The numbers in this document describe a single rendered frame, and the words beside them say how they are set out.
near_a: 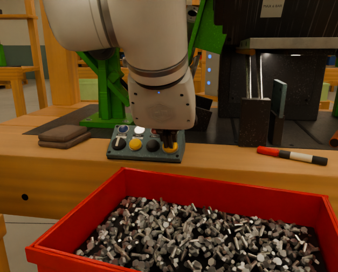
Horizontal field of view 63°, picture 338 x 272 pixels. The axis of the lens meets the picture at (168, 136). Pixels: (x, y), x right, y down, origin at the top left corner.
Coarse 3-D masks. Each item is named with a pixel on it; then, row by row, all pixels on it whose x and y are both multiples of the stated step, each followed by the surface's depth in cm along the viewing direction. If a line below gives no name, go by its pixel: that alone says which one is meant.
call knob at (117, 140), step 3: (117, 138) 55; (120, 138) 55; (114, 141) 55; (117, 141) 54; (120, 141) 54; (123, 141) 55; (114, 144) 54; (117, 144) 54; (120, 144) 54; (123, 144) 54; (114, 147) 54; (117, 147) 54; (120, 147) 54
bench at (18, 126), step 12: (48, 108) 112; (60, 108) 112; (72, 108) 112; (12, 120) 93; (24, 120) 93; (36, 120) 93; (48, 120) 93; (0, 132) 80; (12, 132) 80; (24, 132) 80
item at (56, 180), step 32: (0, 160) 58; (32, 160) 57; (64, 160) 56; (96, 160) 55; (128, 160) 55; (192, 160) 55; (224, 160) 55; (256, 160) 55; (288, 160) 55; (0, 192) 61; (32, 192) 60; (64, 192) 58; (320, 192) 49
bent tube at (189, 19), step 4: (188, 8) 74; (192, 8) 74; (196, 8) 74; (188, 12) 74; (192, 12) 75; (196, 12) 74; (188, 16) 73; (192, 16) 76; (188, 20) 72; (192, 20) 72; (188, 24) 75; (192, 24) 75; (188, 28) 76; (192, 28) 76; (188, 32) 78; (188, 36) 79; (188, 40) 80; (188, 44) 81
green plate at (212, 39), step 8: (208, 0) 65; (200, 8) 64; (208, 8) 65; (200, 16) 65; (208, 16) 66; (200, 24) 67; (208, 24) 66; (192, 32) 66; (200, 32) 67; (208, 32) 67; (216, 32) 67; (192, 40) 67; (200, 40) 68; (208, 40) 68; (216, 40) 67; (224, 40) 67; (192, 48) 68; (200, 48) 68; (208, 48) 68; (216, 48) 68; (192, 56) 76
